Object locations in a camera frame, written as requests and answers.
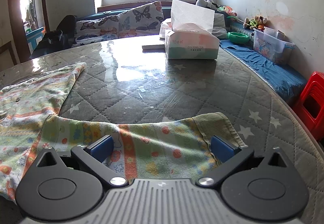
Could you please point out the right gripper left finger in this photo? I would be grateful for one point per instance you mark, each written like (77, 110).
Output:
(91, 159)

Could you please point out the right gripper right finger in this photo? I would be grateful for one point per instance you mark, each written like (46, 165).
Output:
(232, 159)

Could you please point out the colourful patterned baby garment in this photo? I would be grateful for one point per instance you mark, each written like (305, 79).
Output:
(30, 121)

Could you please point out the quilted grey table cover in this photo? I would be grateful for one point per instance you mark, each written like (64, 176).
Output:
(122, 84)

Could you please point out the red plastic stool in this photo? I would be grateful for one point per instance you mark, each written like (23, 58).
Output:
(310, 105)

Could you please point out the blue bench cover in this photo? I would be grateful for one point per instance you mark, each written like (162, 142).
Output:
(283, 79)

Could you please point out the green bowl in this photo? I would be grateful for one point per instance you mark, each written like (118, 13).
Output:
(238, 38)

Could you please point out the clear plastic storage box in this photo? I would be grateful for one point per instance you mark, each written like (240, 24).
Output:
(276, 50)

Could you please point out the black bag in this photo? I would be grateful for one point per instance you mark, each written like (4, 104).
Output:
(60, 39)

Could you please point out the flat white remote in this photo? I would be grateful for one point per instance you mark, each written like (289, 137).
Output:
(153, 47)

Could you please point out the open tissue pack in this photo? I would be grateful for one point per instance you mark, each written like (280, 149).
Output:
(190, 36)

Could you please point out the grey cushion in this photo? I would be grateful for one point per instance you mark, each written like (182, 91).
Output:
(219, 26)

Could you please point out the butterfly pillow left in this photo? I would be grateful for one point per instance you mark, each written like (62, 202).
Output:
(95, 31)

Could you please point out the butterfly pillow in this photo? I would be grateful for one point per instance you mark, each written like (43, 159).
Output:
(141, 21)
(95, 31)

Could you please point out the brown plush toy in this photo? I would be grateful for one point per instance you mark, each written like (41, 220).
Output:
(258, 22)

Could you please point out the butterfly pillow right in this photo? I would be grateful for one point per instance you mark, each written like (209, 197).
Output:
(141, 21)

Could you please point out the white plush toy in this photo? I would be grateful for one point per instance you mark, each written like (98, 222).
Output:
(208, 4)

